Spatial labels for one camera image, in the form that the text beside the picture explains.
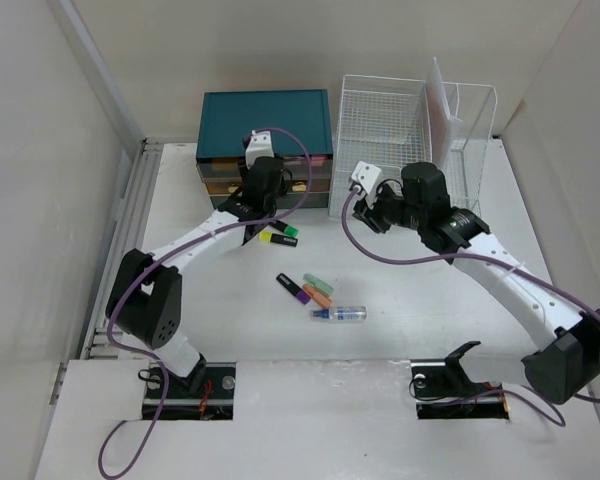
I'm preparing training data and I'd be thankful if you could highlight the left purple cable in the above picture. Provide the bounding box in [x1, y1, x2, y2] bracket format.
[98, 128, 314, 480]

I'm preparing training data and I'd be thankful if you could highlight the white wire desk organizer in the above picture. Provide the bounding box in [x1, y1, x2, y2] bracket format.
[328, 74, 497, 217]

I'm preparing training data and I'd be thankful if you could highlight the aluminium rail frame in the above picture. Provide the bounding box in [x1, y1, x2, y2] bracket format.
[76, 139, 163, 360]

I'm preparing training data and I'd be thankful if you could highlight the pink cap colourful tube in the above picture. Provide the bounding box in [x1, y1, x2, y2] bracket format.
[283, 155, 331, 166]

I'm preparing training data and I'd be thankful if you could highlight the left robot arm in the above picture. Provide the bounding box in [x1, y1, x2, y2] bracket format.
[105, 156, 284, 397]

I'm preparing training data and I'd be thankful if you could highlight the teal drawer organizer box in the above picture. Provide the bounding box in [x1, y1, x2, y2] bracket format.
[196, 89, 334, 209]

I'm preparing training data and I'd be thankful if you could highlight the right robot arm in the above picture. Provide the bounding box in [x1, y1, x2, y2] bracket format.
[341, 161, 600, 405]

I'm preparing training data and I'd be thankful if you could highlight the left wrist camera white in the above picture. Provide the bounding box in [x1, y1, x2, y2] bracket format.
[245, 130, 274, 169]

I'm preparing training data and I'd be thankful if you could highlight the green black highlighter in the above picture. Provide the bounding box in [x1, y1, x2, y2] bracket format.
[269, 220, 298, 238]

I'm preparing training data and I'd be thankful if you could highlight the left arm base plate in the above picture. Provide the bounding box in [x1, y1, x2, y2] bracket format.
[137, 363, 237, 421]

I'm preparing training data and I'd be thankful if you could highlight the clear mesh zip pouch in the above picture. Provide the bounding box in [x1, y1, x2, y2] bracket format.
[425, 57, 462, 170]

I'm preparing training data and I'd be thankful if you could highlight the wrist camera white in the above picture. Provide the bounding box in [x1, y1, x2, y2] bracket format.
[245, 130, 274, 169]
[349, 161, 382, 195]

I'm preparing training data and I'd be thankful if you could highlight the purple black highlighter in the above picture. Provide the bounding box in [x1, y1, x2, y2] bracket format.
[276, 273, 311, 305]

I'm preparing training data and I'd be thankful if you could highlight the pastel green highlighter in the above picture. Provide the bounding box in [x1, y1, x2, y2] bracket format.
[303, 274, 334, 297]

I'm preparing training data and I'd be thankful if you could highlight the purple cable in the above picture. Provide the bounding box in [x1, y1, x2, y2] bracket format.
[341, 184, 600, 429]
[98, 128, 314, 480]

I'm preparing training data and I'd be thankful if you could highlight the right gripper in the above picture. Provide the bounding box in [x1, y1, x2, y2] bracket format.
[351, 183, 425, 234]

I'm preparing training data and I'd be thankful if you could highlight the clear blue glue pen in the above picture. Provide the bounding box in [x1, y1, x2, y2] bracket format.
[309, 306, 367, 323]

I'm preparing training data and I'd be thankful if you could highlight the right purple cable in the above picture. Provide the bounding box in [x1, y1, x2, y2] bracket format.
[341, 184, 600, 429]

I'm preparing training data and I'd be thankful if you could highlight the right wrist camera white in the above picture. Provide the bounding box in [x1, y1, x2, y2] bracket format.
[349, 161, 382, 195]

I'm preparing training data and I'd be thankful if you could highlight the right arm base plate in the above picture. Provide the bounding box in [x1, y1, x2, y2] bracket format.
[408, 359, 509, 420]

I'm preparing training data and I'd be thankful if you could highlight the pastel orange highlighter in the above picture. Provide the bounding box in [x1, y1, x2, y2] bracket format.
[302, 283, 332, 309]

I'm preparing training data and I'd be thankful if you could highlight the yellow black highlighter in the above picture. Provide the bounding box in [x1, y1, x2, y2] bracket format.
[259, 231, 298, 248]

